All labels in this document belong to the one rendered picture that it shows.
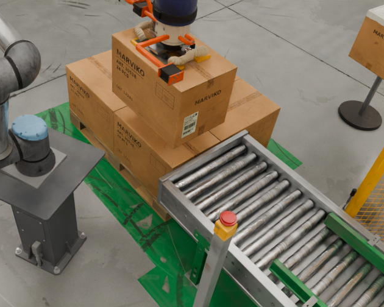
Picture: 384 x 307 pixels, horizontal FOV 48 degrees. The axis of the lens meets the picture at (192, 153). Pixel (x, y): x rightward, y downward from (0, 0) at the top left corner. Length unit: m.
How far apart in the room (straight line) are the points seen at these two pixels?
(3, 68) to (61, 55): 2.85
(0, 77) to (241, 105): 1.91
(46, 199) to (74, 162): 0.26
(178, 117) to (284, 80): 2.29
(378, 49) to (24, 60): 2.74
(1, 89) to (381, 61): 2.83
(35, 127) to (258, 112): 1.57
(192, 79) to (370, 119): 2.37
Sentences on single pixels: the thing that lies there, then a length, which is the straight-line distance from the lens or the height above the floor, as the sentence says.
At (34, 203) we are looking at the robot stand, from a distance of 2.15.
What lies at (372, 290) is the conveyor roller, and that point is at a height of 0.55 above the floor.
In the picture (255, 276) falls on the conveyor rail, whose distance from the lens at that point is 2.17.
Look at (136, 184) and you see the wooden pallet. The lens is 3.13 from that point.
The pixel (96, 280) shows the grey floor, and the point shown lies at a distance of 2.75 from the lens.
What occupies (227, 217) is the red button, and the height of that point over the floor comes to 1.04.
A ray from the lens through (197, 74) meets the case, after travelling 2.29.
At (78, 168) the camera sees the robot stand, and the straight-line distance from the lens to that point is 2.26.
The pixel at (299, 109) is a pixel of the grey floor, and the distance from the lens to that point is 4.10.
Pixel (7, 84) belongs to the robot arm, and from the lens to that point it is 1.53.
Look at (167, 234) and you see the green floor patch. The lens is 2.92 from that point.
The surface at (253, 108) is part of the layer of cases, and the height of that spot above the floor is 0.54.
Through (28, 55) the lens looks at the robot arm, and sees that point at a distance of 1.57.
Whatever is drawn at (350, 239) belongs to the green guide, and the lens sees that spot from 2.47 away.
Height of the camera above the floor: 2.43
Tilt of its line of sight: 46 degrees down
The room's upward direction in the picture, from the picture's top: 10 degrees clockwise
